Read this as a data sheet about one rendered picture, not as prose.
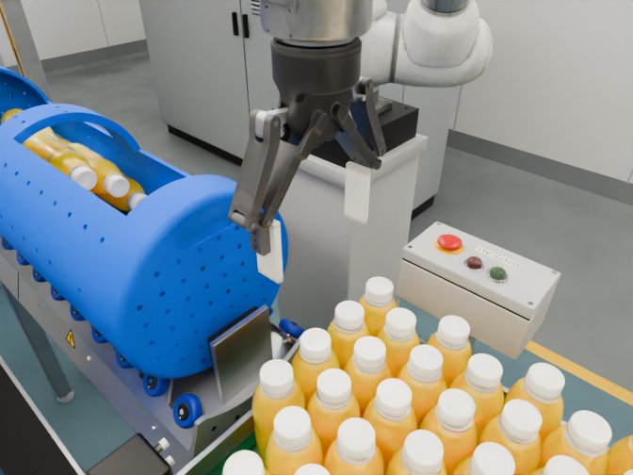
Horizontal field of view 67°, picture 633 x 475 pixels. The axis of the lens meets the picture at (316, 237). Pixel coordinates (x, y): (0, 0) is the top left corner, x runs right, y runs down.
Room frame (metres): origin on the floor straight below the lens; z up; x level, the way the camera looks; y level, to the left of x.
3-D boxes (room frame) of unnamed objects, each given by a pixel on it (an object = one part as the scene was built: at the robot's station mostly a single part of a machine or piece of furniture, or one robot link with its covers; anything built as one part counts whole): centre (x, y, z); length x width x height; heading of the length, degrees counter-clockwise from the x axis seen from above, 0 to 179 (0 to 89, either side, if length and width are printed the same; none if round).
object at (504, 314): (0.55, -0.24, 1.05); 0.20 x 0.10 x 0.10; 48
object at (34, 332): (1.12, 0.94, 0.31); 0.06 x 0.06 x 0.63; 48
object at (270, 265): (0.37, 0.05, 1.26); 0.03 x 0.01 x 0.07; 48
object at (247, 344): (0.47, 0.11, 0.99); 0.10 x 0.02 x 0.12; 138
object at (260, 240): (0.35, 0.06, 1.29); 0.03 x 0.01 x 0.05; 138
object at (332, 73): (0.42, 0.00, 1.39); 0.08 x 0.07 x 0.09; 138
